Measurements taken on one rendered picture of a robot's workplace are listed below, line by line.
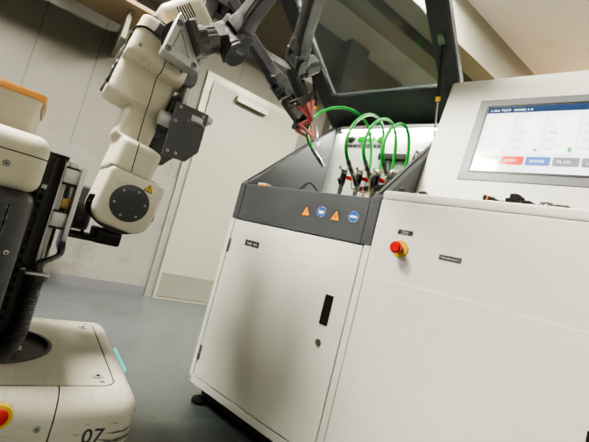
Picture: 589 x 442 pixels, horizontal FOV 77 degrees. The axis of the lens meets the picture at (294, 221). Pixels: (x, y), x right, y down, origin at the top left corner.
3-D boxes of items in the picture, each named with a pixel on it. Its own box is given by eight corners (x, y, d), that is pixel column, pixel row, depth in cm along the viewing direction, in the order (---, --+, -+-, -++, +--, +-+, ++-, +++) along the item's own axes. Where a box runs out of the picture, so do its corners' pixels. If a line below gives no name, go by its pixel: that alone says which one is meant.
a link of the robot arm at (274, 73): (215, 12, 155) (224, -3, 146) (225, 6, 157) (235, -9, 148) (275, 101, 169) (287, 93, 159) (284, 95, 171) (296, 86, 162)
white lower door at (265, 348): (191, 374, 158) (233, 218, 164) (195, 374, 160) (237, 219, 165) (309, 458, 116) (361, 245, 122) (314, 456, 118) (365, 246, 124)
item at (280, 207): (237, 218, 163) (246, 183, 164) (244, 220, 166) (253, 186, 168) (359, 244, 123) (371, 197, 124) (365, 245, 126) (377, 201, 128)
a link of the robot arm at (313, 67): (286, 47, 130) (300, 63, 128) (312, 36, 134) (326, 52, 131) (282, 73, 141) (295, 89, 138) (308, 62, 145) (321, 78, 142)
